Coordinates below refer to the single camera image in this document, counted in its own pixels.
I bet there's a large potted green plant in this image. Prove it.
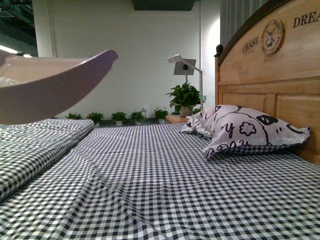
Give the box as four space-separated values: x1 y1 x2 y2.
166 83 203 117

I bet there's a grey panel on stand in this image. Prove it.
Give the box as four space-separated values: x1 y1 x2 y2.
173 61 195 83

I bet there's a white desk lamp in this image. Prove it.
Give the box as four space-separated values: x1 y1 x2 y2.
166 53 206 111

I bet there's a folded checkered blanket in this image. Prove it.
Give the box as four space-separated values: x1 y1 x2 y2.
0 118 94 200

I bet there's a far wooden nightstand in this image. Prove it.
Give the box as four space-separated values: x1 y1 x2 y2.
166 115 191 124

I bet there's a black white checkered bedsheet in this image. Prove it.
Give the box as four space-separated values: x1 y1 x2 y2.
0 124 320 240

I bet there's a small potted plant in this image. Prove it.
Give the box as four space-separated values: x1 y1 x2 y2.
86 112 104 126
129 111 146 125
65 112 83 120
111 111 126 126
153 107 169 124

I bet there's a beige plastic dustpan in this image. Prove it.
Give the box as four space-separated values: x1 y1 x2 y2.
0 50 119 125

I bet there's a wooden bed frame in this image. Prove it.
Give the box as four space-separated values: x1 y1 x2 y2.
215 0 320 164

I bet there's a light blue curtain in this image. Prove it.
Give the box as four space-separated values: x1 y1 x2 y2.
220 0 265 47

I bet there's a cartoon print pillow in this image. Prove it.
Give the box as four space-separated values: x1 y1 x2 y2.
180 104 311 159

